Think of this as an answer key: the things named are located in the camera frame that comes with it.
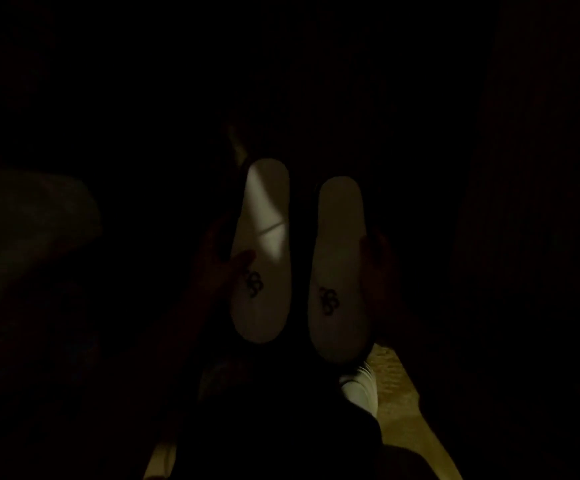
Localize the person's left hand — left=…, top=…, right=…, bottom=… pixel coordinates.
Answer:
left=189, top=214, right=257, bottom=308

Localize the white sneaker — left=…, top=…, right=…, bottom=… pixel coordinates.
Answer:
left=338, top=362, right=380, bottom=421

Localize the person's left forearm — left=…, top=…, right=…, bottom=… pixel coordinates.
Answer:
left=130, top=295, right=211, bottom=410

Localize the person's right hand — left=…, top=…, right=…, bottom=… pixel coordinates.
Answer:
left=359, top=229, right=405, bottom=343

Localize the white slipper with black emblem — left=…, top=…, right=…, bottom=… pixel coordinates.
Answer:
left=307, top=175, right=372, bottom=365
left=228, top=158, right=292, bottom=345

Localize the pale bedding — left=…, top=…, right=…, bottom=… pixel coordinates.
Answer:
left=0, top=164, right=104, bottom=328

